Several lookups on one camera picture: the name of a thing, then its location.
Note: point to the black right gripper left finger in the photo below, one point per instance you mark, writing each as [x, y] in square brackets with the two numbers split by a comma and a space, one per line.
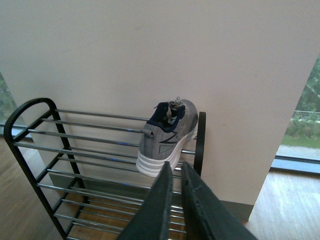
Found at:
[151, 222]

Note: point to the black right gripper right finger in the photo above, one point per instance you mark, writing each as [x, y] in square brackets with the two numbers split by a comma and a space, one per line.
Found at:
[205, 216]

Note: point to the grey sneaker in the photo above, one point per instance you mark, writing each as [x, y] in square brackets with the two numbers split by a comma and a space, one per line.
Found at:
[173, 124]

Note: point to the black metal shoe rack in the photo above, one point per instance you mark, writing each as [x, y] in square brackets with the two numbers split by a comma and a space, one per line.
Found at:
[81, 165]

